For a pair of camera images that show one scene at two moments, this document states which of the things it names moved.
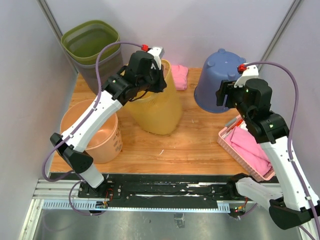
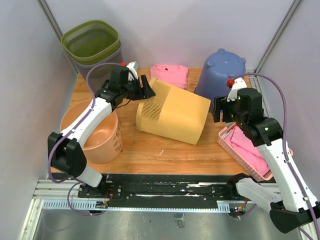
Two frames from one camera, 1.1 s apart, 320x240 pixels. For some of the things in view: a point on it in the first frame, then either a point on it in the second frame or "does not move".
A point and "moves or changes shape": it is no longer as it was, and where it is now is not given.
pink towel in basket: (251, 149) does not move
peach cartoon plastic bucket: (105, 143) does not move
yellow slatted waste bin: (158, 112) moves or changes shape
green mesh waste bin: (84, 40) does not move
